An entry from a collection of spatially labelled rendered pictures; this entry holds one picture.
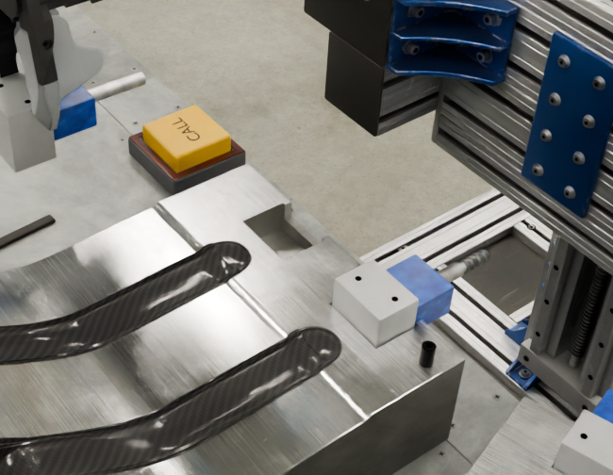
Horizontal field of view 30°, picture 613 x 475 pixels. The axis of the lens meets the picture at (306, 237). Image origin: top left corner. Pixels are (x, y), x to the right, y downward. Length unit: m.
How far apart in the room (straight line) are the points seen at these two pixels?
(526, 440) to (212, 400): 0.22
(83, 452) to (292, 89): 1.91
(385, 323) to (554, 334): 0.75
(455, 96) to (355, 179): 1.08
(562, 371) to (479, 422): 0.66
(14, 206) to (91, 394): 0.32
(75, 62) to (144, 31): 1.90
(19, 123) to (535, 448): 0.45
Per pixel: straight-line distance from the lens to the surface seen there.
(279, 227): 0.91
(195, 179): 1.04
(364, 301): 0.78
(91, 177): 1.07
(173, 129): 1.06
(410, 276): 0.82
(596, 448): 0.78
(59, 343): 0.81
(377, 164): 2.37
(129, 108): 1.15
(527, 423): 0.81
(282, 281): 0.83
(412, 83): 1.24
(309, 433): 0.74
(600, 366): 1.46
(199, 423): 0.76
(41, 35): 0.82
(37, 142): 0.91
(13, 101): 0.90
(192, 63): 2.65
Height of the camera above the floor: 1.47
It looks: 42 degrees down
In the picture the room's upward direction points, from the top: 4 degrees clockwise
